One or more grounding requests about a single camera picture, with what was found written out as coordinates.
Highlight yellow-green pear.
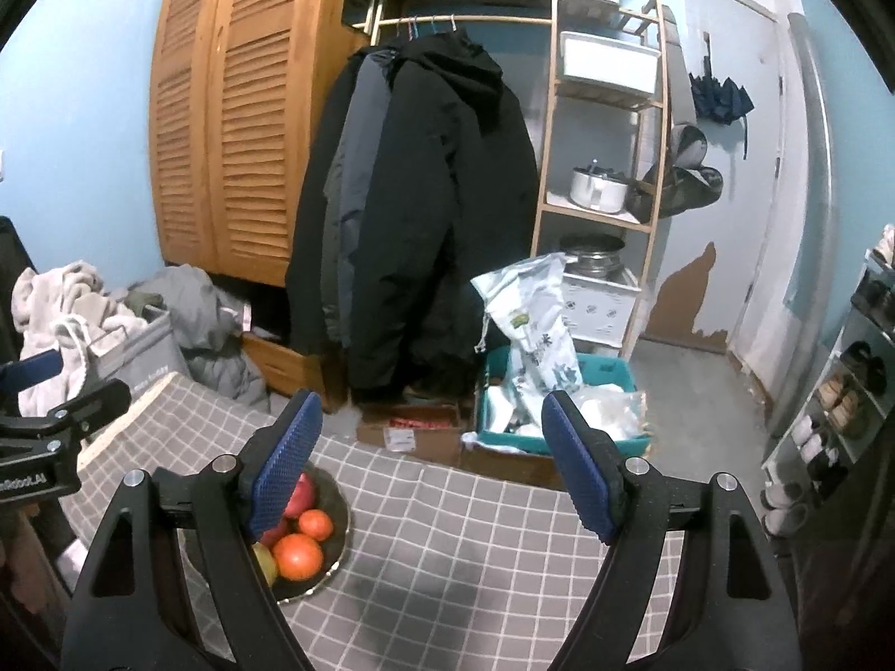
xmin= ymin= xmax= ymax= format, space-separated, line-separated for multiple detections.
xmin=252 ymin=542 xmax=279 ymax=588

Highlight large orange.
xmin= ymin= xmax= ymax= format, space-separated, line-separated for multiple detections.
xmin=271 ymin=533 xmax=324 ymax=582

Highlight dark red apple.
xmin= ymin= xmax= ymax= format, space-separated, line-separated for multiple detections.
xmin=258 ymin=518 xmax=294 ymax=550

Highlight small tangerine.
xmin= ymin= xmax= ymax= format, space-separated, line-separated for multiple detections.
xmin=298 ymin=509 xmax=335 ymax=544

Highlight person's hand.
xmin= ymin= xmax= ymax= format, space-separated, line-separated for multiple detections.
xmin=2 ymin=509 xmax=53 ymax=615

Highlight white pink blanket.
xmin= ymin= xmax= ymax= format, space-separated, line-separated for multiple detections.
xmin=11 ymin=261 xmax=149 ymax=417

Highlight grey fabric storage bin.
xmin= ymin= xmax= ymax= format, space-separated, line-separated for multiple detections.
xmin=87 ymin=306 xmax=190 ymax=401

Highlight grey crumpled jacket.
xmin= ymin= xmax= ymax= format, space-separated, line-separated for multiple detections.
xmin=124 ymin=265 xmax=270 ymax=412

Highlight wooden drawer box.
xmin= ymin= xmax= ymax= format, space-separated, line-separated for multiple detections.
xmin=241 ymin=333 xmax=347 ymax=414

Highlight shoe rack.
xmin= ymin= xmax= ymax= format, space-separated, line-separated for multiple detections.
xmin=761 ymin=224 xmax=893 ymax=502

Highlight dark glass scalloped plate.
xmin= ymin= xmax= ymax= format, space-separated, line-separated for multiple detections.
xmin=252 ymin=464 xmax=352 ymax=603

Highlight grey checked tablecloth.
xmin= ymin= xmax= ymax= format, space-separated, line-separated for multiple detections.
xmin=60 ymin=374 xmax=607 ymax=669

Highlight white storage drawer box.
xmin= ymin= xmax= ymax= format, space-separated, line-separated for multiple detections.
xmin=563 ymin=268 xmax=640 ymax=350

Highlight teal plastic crate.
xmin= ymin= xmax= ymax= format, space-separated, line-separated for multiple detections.
xmin=472 ymin=348 xmax=651 ymax=457

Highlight cardboard box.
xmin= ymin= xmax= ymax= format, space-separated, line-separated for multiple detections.
xmin=356 ymin=401 xmax=467 ymax=466

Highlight white printed rice bag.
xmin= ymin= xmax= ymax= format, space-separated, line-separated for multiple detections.
xmin=472 ymin=253 xmax=584 ymax=432

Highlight grey hanging jacket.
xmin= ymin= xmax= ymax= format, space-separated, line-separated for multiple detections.
xmin=320 ymin=47 xmax=396 ymax=348

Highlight wooden louvered wardrobe doors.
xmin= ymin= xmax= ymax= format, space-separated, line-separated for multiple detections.
xmin=149 ymin=0 xmax=362 ymax=286

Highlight black hanging coat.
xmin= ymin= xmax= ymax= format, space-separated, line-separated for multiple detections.
xmin=285 ymin=30 xmax=539 ymax=404

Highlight steel cooking pot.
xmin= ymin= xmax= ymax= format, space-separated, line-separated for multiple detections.
xmin=569 ymin=160 xmax=629 ymax=215

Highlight wooden shelf rack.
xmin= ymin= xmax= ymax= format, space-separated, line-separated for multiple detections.
xmin=529 ymin=0 xmax=671 ymax=357

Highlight dark blue umbrella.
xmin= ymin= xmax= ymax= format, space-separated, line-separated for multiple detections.
xmin=690 ymin=74 xmax=754 ymax=158

